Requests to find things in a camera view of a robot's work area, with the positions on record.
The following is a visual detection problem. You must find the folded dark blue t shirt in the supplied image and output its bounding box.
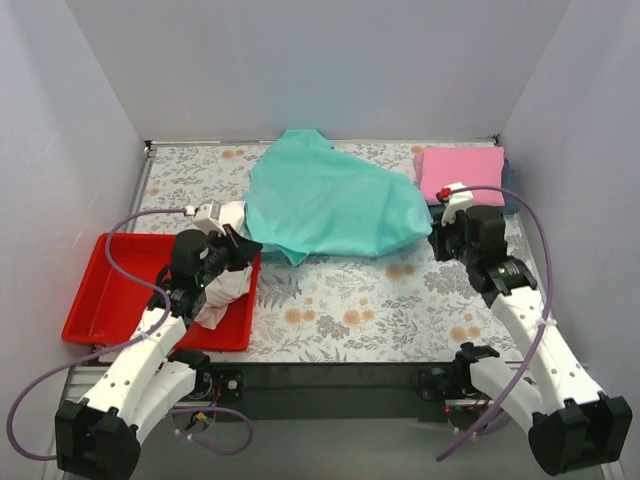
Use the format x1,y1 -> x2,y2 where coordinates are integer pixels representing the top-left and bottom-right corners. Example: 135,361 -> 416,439
499,158 -> 522,217

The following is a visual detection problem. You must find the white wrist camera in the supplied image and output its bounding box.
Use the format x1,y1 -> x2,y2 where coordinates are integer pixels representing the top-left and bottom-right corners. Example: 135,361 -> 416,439
436,182 -> 474,226
185,201 -> 232,235

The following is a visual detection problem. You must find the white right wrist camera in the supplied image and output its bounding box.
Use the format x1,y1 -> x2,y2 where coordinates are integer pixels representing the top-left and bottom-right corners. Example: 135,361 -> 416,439
436,182 -> 474,226

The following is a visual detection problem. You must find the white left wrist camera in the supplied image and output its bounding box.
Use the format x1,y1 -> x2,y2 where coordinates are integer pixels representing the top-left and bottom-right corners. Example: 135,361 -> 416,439
185,201 -> 232,235

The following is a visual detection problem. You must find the teal t shirt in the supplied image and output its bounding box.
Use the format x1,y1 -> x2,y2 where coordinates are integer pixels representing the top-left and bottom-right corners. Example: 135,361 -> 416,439
244,129 -> 432,265

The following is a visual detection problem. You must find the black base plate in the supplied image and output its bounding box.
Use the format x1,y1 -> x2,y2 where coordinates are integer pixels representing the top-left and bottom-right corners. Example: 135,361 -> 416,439
179,362 -> 490,423

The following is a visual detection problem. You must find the white t shirt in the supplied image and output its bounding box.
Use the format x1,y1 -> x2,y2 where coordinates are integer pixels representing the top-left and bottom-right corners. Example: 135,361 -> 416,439
195,200 -> 253,330

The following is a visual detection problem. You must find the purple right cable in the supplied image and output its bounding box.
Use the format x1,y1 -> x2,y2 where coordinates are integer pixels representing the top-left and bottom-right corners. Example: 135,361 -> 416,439
435,185 -> 555,462

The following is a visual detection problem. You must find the folded pink t shirt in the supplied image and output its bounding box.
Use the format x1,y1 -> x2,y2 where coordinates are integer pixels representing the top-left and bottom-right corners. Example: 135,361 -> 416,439
414,147 -> 505,206

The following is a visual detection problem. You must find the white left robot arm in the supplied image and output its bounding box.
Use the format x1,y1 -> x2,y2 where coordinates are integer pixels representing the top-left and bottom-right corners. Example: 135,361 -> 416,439
54,225 -> 262,479

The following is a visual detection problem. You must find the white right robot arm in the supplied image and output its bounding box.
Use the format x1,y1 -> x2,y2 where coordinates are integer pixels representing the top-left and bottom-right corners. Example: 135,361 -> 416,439
429,205 -> 633,476

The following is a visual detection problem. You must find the red plastic tray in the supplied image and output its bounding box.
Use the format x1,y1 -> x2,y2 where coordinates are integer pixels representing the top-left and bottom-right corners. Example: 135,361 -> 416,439
61,233 -> 261,352

